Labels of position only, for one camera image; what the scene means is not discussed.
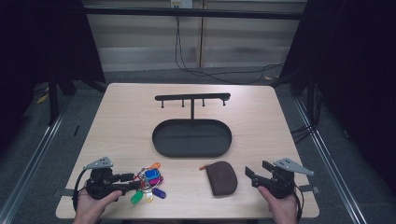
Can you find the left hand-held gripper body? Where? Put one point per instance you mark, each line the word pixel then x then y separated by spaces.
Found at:
pixel 99 182

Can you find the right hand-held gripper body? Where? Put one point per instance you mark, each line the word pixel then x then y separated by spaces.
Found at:
pixel 280 182

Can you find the brown zip pouch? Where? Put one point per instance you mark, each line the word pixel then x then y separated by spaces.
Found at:
pixel 221 179

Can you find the black key holder stand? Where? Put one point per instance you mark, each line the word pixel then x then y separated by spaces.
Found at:
pixel 191 138

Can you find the person's left hand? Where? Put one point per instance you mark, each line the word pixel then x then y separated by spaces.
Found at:
pixel 93 207

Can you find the person's right hand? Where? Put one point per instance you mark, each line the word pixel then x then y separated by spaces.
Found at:
pixel 280 208

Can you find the grey tape piece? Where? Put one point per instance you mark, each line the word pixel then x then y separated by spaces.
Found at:
pixel 309 188
pixel 67 192

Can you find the small black floor item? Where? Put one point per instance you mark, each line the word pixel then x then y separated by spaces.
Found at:
pixel 76 130

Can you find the black stand leg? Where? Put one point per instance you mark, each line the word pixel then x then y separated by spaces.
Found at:
pixel 53 99

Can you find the yellow floor scrap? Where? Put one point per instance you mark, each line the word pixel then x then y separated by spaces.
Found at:
pixel 42 98

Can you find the black curtain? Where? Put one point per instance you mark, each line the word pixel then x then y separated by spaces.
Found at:
pixel 358 77
pixel 37 46

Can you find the black horizontal beam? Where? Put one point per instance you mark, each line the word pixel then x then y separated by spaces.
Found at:
pixel 193 13

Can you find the metal floor rail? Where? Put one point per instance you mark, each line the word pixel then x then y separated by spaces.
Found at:
pixel 330 155
pixel 34 155

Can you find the white wall socket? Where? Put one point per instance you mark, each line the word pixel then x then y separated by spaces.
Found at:
pixel 181 3

